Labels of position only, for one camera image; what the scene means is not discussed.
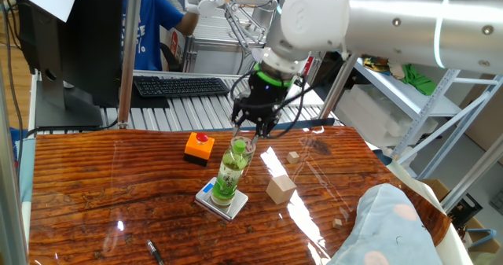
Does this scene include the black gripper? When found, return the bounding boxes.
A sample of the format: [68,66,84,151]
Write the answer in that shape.
[231,72,291,148]

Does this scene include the green tea bottle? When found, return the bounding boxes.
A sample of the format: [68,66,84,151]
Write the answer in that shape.
[210,139,249,207]

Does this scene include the silver digital scale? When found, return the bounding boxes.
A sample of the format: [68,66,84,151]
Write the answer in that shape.
[194,176,250,222]

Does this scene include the orange emergency stop button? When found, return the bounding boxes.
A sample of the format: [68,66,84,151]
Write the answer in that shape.
[183,131,216,167]

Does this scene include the large wooden cube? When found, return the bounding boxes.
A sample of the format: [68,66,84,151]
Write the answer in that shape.
[265,174,298,205]

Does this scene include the black keyboard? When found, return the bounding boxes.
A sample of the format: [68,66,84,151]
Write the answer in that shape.
[132,75,232,98]

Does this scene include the black desk mat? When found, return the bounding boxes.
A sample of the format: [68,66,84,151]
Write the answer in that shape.
[129,86,171,109]

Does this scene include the white foam block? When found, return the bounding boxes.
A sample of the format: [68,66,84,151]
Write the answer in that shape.
[336,84,439,148]

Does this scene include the white haptic control device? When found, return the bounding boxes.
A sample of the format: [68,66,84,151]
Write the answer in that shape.
[172,0,272,50]

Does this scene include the person in blue shirt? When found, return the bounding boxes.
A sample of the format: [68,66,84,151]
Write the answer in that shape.
[121,0,200,72]

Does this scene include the black pen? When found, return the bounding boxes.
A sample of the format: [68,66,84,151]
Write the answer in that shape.
[145,239,166,265]

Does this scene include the grey metal shelf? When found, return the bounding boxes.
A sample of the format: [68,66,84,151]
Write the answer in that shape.
[345,54,503,215]

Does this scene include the light blue face pillow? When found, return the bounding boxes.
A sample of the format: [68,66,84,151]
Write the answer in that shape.
[325,182,445,265]

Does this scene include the green cloth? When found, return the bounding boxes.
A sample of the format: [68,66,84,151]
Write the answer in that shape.
[400,63,438,97]

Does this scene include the black computer monitor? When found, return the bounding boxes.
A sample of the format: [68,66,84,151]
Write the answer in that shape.
[15,0,127,131]

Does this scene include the green adapter ring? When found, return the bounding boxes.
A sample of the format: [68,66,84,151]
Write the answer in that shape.
[253,62,296,88]

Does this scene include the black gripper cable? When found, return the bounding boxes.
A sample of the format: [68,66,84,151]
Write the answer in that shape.
[229,70,315,140]

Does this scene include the aluminium frame post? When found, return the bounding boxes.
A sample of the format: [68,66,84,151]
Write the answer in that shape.
[0,66,29,265]
[117,0,145,131]
[317,52,361,120]

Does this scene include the black monitor cable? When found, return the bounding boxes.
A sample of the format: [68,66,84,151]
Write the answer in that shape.
[24,117,119,138]

